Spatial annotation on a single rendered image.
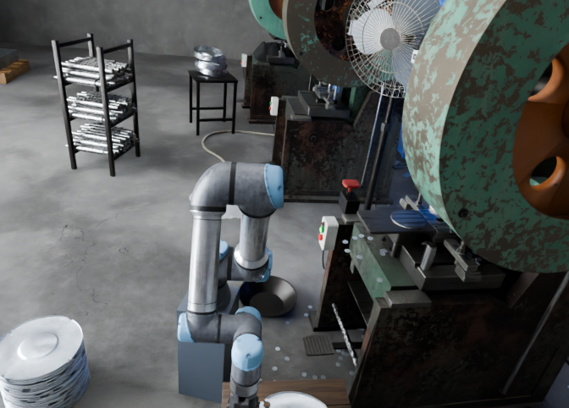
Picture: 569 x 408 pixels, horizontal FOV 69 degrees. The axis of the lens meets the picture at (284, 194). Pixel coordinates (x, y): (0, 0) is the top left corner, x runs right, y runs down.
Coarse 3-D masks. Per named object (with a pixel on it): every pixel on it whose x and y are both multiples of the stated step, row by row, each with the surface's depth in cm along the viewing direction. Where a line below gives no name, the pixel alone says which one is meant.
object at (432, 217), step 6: (420, 210) 157; (426, 210) 157; (426, 216) 153; (432, 216) 154; (438, 216) 154; (432, 222) 150; (438, 222) 150; (444, 222) 151; (438, 228) 147; (444, 228) 147; (432, 234) 148; (438, 234) 145; (444, 234) 146; (450, 234) 146; (456, 234) 147; (438, 240) 147; (444, 240) 147; (456, 240) 148
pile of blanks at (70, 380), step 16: (80, 352) 154; (64, 368) 146; (80, 368) 155; (0, 384) 143; (16, 384) 141; (32, 384) 141; (48, 384) 144; (64, 384) 149; (80, 384) 157; (16, 400) 144; (32, 400) 144; (48, 400) 148; (64, 400) 151
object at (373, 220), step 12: (360, 216) 148; (372, 216) 149; (384, 216) 150; (396, 216) 150; (408, 216) 151; (420, 216) 152; (372, 228) 142; (384, 228) 143; (396, 228) 144; (408, 228) 144; (420, 228) 145; (432, 228) 146; (384, 240) 155; (396, 240) 147; (408, 240) 148; (396, 252) 149
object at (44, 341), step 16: (32, 320) 161; (48, 320) 162; (64, 320) 163; (16, 336) 154; (32, 336) 154; (48, 336) 155; (64, 336) 156; (80, 336) 157; (0, 352) 147; (16, 352) 148; (32, 352) 148; (48, 352) 149; (64, 352) 150; (0, 368) 142; (16, 368) 142; (32, 368) 143; (48, 368) 144
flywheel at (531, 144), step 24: (552, 72) 89; (552, 96) 88; (528, 120) 90; (552, 120) 91; (528, 144) 93; (552, 144) 95; (528, 168) 97; (528, 192) 100; (552, 192) 102; (552, 216) 106
